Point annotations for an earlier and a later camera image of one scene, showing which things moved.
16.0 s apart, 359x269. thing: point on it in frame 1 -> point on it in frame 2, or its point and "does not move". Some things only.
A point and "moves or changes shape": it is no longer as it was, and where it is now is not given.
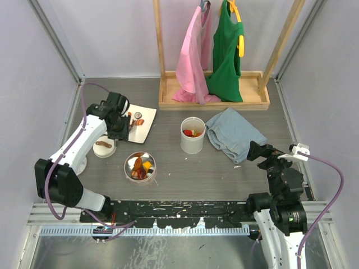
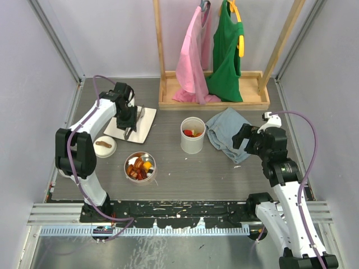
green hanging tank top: x=223 y=84 does not move
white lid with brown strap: x=104 y=147 does not move
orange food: x=191 y=133 does not move
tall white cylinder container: x=192 y=132 does not move
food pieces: x=141 y=169 moves or changes shape
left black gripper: x=123 y=134 -> x=130 y=123
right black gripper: x=272 y=153 -> x=248 y=131
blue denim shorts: x=232 y=134 does not move
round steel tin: x=139 y=167 does not move
